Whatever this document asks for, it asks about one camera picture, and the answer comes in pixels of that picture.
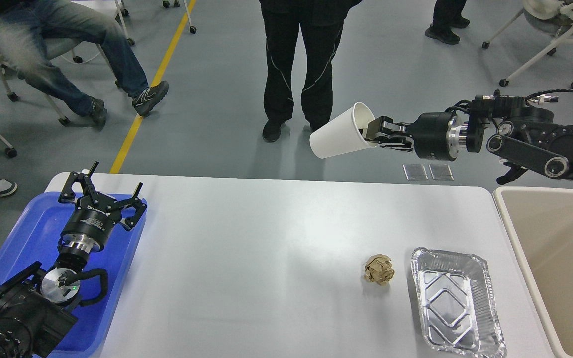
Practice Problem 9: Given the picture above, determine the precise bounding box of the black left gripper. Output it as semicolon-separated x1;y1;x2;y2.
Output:
58;161;148;251

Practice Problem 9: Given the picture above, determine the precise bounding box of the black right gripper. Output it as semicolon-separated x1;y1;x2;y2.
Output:
363;112;468;161

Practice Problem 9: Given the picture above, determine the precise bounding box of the white paper cup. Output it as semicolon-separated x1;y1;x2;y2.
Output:
309;102;377;159

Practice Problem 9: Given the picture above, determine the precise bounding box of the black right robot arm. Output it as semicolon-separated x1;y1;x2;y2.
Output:
357;89;573;185

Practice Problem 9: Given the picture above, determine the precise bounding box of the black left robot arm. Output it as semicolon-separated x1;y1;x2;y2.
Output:
0;165;147;358

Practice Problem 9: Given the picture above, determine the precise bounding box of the floor outlet plate left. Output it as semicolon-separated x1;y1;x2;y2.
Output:
403;164;428;181

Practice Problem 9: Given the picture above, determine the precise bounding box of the floor outlet plate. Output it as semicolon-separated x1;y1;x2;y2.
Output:
428;164;454;181
403;164;428;181

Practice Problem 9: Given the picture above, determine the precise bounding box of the floor outlet plate right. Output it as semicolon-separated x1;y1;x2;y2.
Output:
428;164;454;181

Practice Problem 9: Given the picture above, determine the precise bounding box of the white rolling chair left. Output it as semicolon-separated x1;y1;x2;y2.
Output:
0;27;128;126

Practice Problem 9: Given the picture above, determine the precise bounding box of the white rolling chair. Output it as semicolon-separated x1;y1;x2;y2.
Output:
0;27;128;126
481;0;573;89

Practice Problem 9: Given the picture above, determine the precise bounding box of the blue plastic tray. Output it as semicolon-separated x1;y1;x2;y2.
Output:
0;192;146;358

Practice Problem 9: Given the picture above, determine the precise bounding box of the person at top right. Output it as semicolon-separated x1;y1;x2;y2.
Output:
425;0;470;45

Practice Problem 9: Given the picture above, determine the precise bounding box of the standing person in black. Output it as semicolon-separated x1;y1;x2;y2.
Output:
259;0;364;143

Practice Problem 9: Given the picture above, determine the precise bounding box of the crumpled brown paper ball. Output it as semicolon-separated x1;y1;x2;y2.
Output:
363;254;395;287

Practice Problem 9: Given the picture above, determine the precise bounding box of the seated person in jeans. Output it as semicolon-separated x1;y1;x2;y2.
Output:
0;0;170;129

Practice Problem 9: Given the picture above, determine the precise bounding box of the aluminium foil tray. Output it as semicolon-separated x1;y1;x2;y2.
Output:
411;247;507;358

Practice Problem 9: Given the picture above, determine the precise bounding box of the beige plastic bin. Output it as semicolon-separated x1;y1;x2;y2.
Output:
493;186;573;358

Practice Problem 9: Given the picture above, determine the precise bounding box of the white rolling chair right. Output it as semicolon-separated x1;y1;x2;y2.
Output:
481;0;573;89

